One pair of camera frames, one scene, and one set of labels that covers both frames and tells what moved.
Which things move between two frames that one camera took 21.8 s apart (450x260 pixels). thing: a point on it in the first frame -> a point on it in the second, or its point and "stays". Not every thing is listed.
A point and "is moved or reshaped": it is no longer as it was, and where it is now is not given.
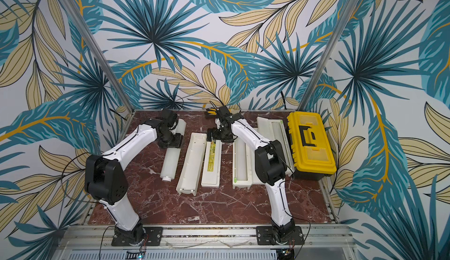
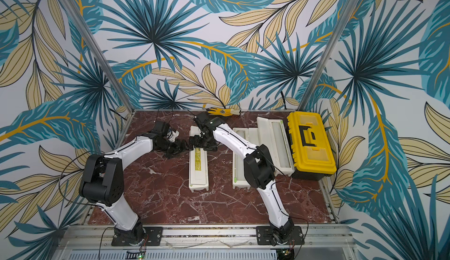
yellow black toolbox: (313, 153) stays
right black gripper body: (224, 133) -> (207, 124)
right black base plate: (265, 236) stays
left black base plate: (153, 238) stays
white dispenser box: (263, 126) is moved or reshaped
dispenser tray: (242, 175) stays
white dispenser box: (211, 173) -> (198, 178)
